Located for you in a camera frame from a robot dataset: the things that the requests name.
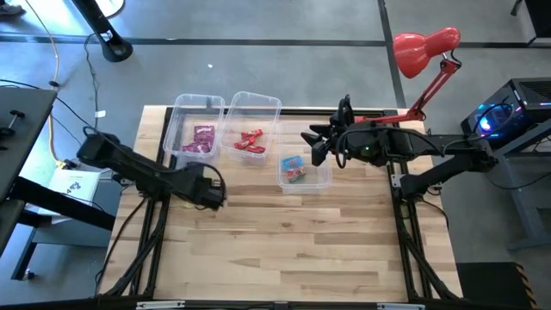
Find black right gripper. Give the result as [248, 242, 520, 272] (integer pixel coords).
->
[300, 112, 350, 167]

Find green and red candy packet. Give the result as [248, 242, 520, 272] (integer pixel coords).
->
[286, 166, 307, 183]

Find clear plastic container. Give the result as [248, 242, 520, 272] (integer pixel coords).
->
[219, 90, 283, 167]
[162, 93, 226, 167]
[275, 122, 333, 195]

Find red desk lamp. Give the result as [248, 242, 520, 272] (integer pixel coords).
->
[352, 26, 462, 126]

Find black floor stand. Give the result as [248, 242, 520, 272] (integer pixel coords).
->
[71, 0, 133, 64]

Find grey desk with black legs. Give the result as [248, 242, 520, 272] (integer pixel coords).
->
[0, 85, 117, 281]

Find black clamp knob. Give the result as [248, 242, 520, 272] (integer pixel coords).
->
[0, 109, 26, 140]

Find black computer tower with lights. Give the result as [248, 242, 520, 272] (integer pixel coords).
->
[460, 77, 551, 141]

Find grey computer stand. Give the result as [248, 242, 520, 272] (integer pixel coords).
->
[473, 120, 551, 253]

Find black mat with yellow stripes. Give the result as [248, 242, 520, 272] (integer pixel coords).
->
[455, 261, 538, 310]

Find black cabinet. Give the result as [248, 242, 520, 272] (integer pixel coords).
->
[511, 0, 551, 47]

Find person's foot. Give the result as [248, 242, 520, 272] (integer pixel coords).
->
[0, 3, 26, 17]

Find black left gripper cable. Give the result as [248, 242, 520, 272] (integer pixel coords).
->
[189, 161, 228, 212]

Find black metal table frame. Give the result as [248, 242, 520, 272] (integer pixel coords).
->
[96, 105, 464, 302]

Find white metal bracket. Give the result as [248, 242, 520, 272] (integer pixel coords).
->
[376, 302, 427, 310]
[135, 300, 187, 310]

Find black floor cable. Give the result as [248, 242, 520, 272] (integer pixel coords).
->
[0, 78, 108, 143]
[77, 33, 102, 130]

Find yellow floor cable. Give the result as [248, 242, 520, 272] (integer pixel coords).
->
[23, 0, 72, 170]

